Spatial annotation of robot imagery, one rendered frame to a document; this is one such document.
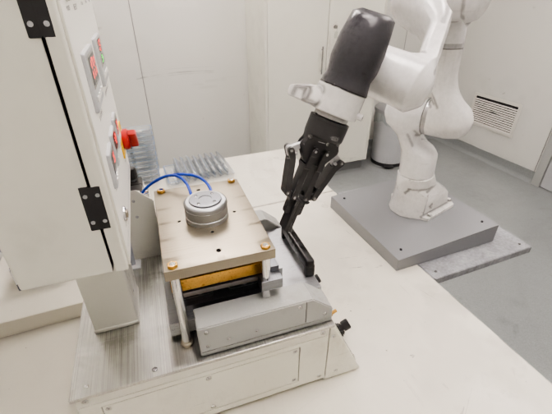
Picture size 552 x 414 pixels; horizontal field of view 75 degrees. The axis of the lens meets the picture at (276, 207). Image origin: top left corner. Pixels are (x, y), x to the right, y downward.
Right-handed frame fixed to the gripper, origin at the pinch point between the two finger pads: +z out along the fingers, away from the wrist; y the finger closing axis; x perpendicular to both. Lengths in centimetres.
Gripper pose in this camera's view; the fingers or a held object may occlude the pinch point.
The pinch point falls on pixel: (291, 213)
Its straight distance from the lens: 73.6
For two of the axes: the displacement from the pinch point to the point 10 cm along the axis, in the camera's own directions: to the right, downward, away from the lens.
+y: 8.8, 1.6, 4.5
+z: -3.4, 8.7, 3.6
